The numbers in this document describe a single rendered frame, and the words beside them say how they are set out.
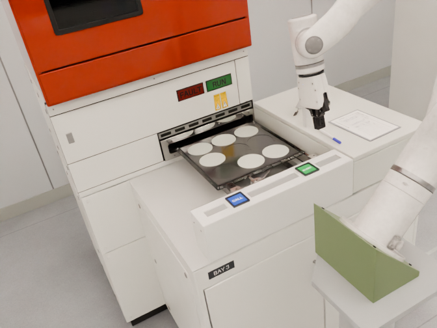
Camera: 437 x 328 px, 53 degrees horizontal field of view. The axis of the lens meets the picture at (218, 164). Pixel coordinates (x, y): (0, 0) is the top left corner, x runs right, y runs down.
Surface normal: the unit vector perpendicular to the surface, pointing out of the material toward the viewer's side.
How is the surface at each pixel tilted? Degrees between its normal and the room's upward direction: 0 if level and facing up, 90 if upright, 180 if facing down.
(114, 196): 90
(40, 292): 0
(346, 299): 0
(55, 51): 90
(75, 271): 0
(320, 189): 90
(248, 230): 90
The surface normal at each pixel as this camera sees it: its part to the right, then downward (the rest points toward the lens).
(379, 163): 0.47, 0.40
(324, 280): -0.14, -0.85
